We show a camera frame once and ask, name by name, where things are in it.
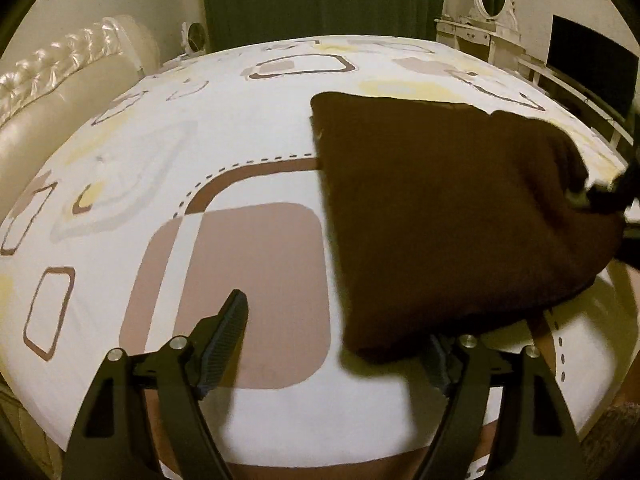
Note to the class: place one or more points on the round white framed object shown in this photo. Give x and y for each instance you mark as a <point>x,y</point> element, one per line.
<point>195,36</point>

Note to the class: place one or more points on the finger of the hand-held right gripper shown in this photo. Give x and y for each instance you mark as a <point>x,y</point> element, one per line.
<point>617,195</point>

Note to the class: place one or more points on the black television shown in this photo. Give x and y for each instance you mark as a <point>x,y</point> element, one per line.
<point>595,65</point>

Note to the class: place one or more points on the white dressing table with mirror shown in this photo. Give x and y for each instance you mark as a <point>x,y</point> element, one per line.
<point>492,10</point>

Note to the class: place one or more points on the brown plaid sweater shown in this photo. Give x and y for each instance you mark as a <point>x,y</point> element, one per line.
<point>450,220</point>

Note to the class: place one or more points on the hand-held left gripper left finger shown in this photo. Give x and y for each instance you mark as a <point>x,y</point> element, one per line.
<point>225,340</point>

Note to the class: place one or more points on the cream tufted headboard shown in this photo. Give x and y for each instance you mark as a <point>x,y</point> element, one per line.
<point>55,100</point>

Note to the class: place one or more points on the dark green curtain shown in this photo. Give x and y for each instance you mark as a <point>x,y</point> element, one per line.
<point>325,0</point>

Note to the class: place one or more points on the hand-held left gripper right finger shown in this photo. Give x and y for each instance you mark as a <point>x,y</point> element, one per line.
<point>440,365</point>

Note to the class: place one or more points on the bed with patterned sheet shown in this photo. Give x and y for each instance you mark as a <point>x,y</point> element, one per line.
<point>175,160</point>

